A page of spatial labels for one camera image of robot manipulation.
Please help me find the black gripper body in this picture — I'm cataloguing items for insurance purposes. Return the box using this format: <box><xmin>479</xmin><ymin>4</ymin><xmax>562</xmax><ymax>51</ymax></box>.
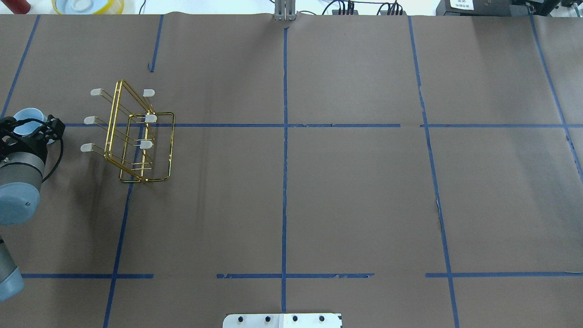
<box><xmin>0</xmin><ymin>115</ymin><xmax>66</xmax><ymax>160</ymax></box>

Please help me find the light blue plastic cup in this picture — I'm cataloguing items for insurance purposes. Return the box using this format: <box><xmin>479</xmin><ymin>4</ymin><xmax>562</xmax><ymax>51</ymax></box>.
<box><xmin>12</xmin><ymin>108</ymin><xmax>57</xmax><ymax>145</ymax></box>

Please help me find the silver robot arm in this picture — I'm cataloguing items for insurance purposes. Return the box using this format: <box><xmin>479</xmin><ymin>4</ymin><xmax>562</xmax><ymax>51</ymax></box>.
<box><xmin>0</xmin><ymin>115</ymin><xmax>66</xmax><ymax>226</ymax></box>

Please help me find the red cylinder bottle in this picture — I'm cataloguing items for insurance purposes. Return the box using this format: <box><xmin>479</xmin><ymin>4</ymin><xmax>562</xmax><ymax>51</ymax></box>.
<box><xmin>1</xmin><ymin>0</ymin><xmax>31</xmax><ymax>15</ymax></box>

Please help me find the yellow bowl with blue plate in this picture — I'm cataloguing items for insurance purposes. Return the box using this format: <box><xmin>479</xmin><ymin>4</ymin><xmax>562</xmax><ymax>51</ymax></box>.
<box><xmin>51</xmin><ymin>0</ymin><xmax>125</xmax><ymax>15</ymax></box>

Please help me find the black computer box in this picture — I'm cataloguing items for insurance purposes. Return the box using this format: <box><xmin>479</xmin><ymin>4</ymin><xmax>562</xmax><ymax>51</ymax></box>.
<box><xmin>435</xmin><ymin>0</ymin><xmax>532</xmax><ymax>17</ymax></box>

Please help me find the gold wire cup holder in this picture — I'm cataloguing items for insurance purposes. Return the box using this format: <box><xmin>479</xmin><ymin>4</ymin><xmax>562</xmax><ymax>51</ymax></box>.
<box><xmin>80</xmin><ymin>79</ymin><xmax>176</xmax><ymax>184</ymax></box>

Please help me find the aluminium frame post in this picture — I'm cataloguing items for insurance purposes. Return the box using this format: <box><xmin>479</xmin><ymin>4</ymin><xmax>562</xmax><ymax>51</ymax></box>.
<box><xmin>272</xmin><ymin>0</ymin><xmax>297</xmax><ymax>21</ymax></box>

